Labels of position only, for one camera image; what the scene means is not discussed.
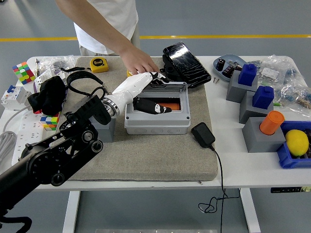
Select person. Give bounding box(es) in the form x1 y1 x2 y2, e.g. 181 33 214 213
72 0 141 57

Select grey block holder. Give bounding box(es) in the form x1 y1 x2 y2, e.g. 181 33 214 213
225 70 259 102
239 90 275 124
242 116 287 153

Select silver metal part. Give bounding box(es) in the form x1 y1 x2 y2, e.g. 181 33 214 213
227 60 241 71

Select yellow square tape measure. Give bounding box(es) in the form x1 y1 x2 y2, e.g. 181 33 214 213
60 57 109 74

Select yellow lemon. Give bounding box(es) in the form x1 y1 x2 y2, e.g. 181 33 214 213
285 129 310 157

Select blue-grey oval dish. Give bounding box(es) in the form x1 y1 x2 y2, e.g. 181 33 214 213
213 53 246 83

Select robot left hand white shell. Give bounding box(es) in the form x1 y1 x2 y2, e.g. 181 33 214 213
112 71 173 116

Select large colourful puzzle cube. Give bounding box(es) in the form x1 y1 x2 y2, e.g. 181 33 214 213
12 61 35 85

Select grey electrical box with lid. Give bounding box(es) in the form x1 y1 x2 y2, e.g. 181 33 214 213
124 81 192 135

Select white table leg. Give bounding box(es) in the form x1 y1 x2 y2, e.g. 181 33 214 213
240 188 261 233
62 190 81 233

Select person's right hand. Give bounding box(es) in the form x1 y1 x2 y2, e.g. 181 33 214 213
118 45 161 75

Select black cloth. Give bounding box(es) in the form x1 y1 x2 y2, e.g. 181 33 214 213
27 75 68 116

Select grey-brown mat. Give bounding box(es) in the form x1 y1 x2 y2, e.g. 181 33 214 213
48 56 219 182

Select white circuit breaker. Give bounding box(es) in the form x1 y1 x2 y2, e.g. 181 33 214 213
0 84 33 111

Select black power adapter plug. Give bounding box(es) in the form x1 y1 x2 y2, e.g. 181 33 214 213
191 122 216 148

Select white power strip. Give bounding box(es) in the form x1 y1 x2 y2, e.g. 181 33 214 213
11 110 59 166

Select grey power cable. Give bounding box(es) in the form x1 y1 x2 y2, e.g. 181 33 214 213
0 106 30 166

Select small colourful puzzle cube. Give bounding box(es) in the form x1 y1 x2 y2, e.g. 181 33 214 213
40 112 61 132

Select black adapter cord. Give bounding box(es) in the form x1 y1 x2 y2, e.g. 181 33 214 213
198 144 241 233

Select clear bag of parts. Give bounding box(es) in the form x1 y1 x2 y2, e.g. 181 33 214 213
276 81 311 117
38 55 81 73
249 54 298 85

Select blue plastic block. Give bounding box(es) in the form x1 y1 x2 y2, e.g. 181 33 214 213
252 85 275 109
238 63 258 86

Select black plastic holder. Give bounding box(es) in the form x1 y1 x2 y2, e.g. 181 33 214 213
159 55 182 82

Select blue plastic bin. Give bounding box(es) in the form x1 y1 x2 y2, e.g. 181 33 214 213
276 120 311 169

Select grey block with round hole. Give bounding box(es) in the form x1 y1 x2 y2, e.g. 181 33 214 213
91 116 117 143

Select dark brown capacitor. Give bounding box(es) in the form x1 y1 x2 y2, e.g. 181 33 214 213
221 65 235 78

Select black table control panel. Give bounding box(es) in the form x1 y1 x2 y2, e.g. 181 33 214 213
271 186 311 194

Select white printed package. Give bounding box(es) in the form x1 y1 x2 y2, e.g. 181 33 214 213
33 67 71 93

